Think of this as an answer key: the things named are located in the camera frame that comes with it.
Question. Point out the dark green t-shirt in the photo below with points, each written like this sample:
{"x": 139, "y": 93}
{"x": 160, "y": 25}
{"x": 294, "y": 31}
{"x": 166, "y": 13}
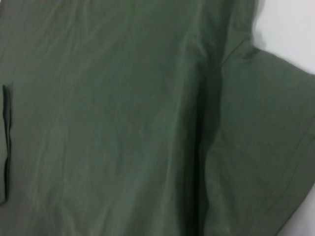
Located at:
{"x": 123, "y": 123}

